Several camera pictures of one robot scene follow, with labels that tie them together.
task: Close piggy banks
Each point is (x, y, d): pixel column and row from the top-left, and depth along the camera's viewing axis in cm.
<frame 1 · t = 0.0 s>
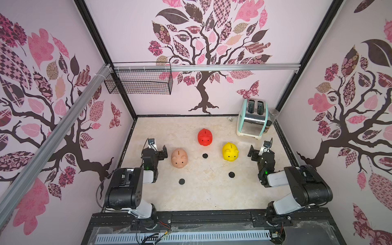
left hand: (158, 148, 94), fingers open
right hand: (261, 146, 92), fingers open
peach piggy bank: (179, 157, 88), point 10 cm above the table
red piggy bank: (204, 137, 100), point 8 cm above the table
yellow piggy bank: (230, 152, 90), point 10 cm above the table
black plug near left: (181, 181, 89), on the table
black plug centre: (205, 155, 99), on the table
black plug near right: (231, 174, 91), on the table
mint chrome toaster: (252, 118, 98), point 18 cm above the table
glass jar behind toaster: (273, 114, 105), point 14 cm above the table

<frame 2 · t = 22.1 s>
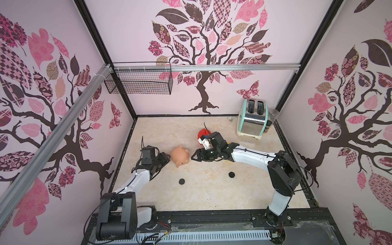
left hand: (169, 160, 90), fingers open
right hand: (195, 157, 84), fingers open
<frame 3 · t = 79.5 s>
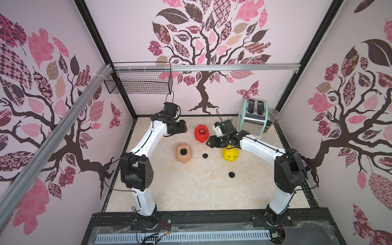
left hand: (183, 131, 88), fingers open
right hand: (210, 141, 89), fingers open
peach piggy bank: (186, 158, 90), point 8 cm above the table
red piggy bank: (201, 132, 102), point 8 cm above the table
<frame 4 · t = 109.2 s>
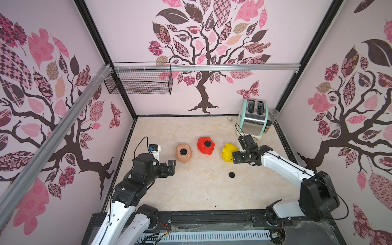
left hand: (168, 165, 72), fingers open
right hand: (239, 155, 88), fingers open
red piggy bank: (201, 147, 95), point 8 cm above the table
black plug centre: (207, 143, 95), point 10 cm above the table
